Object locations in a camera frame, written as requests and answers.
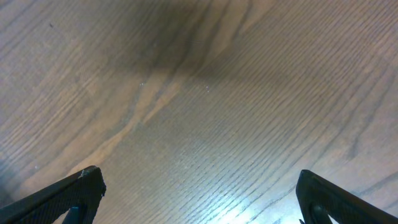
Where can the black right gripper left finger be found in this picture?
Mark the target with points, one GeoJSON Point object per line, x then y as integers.
{"type": "Point", "coordinates": [77, 196]}

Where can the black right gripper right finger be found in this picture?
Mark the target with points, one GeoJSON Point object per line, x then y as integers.
{"type": "Point", "coordinates": [322, 201]}

